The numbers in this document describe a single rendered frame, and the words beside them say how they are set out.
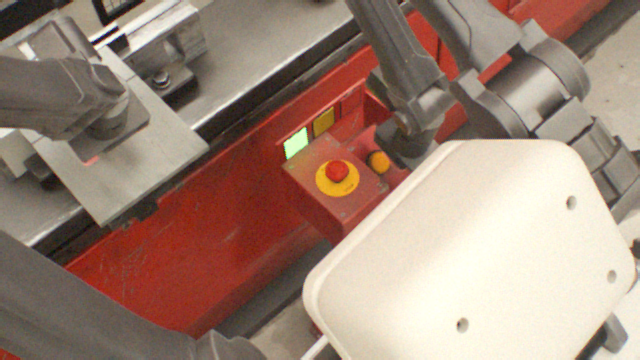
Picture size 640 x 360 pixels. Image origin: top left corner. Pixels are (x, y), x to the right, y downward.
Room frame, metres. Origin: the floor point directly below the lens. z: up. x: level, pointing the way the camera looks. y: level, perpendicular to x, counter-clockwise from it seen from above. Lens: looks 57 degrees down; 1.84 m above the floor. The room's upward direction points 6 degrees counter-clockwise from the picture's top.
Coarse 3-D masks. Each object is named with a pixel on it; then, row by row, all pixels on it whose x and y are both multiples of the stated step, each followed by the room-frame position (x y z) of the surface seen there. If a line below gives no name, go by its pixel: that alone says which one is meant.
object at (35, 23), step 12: (24, 0) 0.79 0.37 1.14; (36, 0) 0.80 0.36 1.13; (48, 0) 0.81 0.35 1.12; (0, 12) 0.77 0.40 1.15; (12, 12) 0.78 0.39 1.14; (24, 12) 0.79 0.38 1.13; (36, 12) 0.80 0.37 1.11; (48, 12) 0.81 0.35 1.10; (0, 24) 0.77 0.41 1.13; (12, 24) 0.78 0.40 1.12; (24, 24) 0.79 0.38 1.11; (36, 24) 0.80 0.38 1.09; (0, 36) 0.76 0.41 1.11; (12, 36) 0.78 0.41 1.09; (24, 36) 0.79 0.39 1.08; (0, 48) 0.77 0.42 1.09
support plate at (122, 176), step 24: (120, 72) 0.77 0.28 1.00; (144, 96) 0.72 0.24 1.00; (168, 120) 0.67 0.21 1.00; (48, 144) 0.66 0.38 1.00; (120, 144) 0.64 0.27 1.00; (144, 144) 0.64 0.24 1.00; (168, 144) 0.63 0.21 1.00; (192, 144) 0.63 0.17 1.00; (72, 168) 0.61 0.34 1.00; (96, 168) 0.61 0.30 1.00; (120, 168) 0.60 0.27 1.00; (144, 168) 0.60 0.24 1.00; (168, 168) 0.59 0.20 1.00; (72, 192) 0.57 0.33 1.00; (96, 192) 0.57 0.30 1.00; (120, 192) 0.56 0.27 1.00; (144, 192) 0.56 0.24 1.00; (96, 216) 0.53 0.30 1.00
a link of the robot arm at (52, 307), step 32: (0, 256) 0.22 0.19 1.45; (32, 256) 0.24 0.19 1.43; (0, 288) 0.20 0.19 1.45; (32, 288) 0.21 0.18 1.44; (64, 288) 0.22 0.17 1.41; (0, 320) 0.19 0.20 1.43; (32, 320) 0.20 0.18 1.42; (64, 320) 0.20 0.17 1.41; (96, 320) 0.21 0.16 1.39; (128, 320) 0.22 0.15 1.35; (32, 352) 0.18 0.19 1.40; (64, 352) 0.19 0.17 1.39; (96, 352) 0.19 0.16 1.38; (128, 352) 0.19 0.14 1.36; (160, 352) 0.20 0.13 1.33; (192, 352) 0.21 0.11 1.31; (224, 352) 0.21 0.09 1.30; (256, 352) 0.23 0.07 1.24
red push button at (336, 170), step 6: (330, 162) 0.70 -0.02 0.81; (336, 162) 0.70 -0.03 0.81; (342, 162) 0.70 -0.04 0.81; (330, 168) 0.69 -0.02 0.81; (336, 168) 0.69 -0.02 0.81; (342, 168) 0.69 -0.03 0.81; (348, 168) 0.69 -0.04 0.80; (330, 174) 0.68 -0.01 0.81; (336, 174) 0.68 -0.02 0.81; (342, 174) 0.68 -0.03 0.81; (336, 180) 0.67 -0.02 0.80
